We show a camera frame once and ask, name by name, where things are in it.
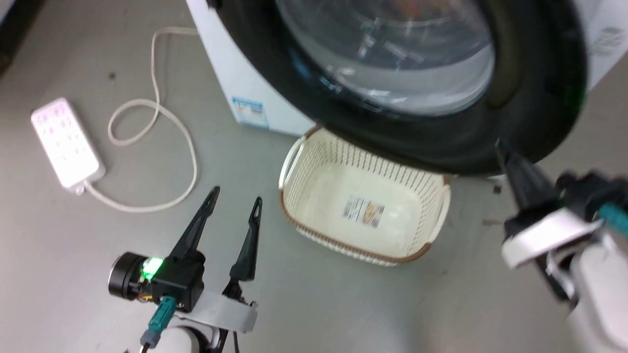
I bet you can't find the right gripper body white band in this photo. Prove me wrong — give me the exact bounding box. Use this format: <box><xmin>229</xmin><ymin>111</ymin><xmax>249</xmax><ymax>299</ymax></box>
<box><xmin>500</xmin><ymin>205</ymin><xmax>605</xmax><ymax>270</ymax></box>

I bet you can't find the white washing machine body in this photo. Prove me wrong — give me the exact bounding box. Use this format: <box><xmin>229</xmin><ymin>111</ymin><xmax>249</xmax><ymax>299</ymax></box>
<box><xmin>186</xmin><ymin>0</ymin><xmax>628</xmax><ymax>137</ymax></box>

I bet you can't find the left gripper body grey white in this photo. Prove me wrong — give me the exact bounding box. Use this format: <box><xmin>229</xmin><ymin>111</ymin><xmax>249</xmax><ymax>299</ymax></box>
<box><xmin>183</xmin><ymin>282</ymin><xmax>259</xmax><ymax>335</ymax></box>

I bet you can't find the cream laundry basket brown rim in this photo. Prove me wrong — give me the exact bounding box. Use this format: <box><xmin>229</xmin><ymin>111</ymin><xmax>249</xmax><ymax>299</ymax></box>
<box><xmin>278</xmin><ymin>126</ymin><xmax>451</xmax><ymax>267</ymax></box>

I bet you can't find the blue energy label sticker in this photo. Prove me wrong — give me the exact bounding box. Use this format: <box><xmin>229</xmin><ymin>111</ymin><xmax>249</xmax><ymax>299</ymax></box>
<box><xmin>232</xmin><ymin>96</ymin><xmax>270</xmax><ymax>129</ymax></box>

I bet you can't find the cream power strip cable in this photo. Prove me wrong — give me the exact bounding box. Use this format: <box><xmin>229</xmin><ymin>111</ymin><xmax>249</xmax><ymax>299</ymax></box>
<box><xmin>75</xmin><ymin>27</ymin><xmax>199</xmax><ymax>213</ymax></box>

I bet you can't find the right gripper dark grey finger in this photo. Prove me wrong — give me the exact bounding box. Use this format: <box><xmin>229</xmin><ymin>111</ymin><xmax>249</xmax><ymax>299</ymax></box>
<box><xmin>494</xmin><ymin>139</ymin><xmax>561</xmax><ymax>212</ymax></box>

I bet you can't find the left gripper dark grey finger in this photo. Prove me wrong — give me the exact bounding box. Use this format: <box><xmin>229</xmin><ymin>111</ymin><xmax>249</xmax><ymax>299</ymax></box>
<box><xmin>169</xmin><ymin>186</ymin><xmax>221</xmax><ymax>260</ymax></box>
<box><xmin>229</xmin><ymin>196</ymin><xmax>263</xmax><ymax>283</ymax></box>

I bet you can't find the printed label sticker in basket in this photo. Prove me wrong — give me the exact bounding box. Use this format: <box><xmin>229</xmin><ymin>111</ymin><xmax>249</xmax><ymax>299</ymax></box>
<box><xmin>342</xmin><ymin>194</ymin><xmax>386</xmax><ymax>229</ymax></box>

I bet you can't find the black round washing machine door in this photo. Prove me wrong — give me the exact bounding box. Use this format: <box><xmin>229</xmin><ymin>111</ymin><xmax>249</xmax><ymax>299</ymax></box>
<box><xmin>215</xmin><ymin>0</ymin><xmax>589</xmax><ymax>177</ymax></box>

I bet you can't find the white power strip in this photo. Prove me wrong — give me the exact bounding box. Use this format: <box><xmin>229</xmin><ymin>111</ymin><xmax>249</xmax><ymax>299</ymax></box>
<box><xmin>30</xmin><ymin>97</ymin><xmax>106</xmax><ymax>190</ymax></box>

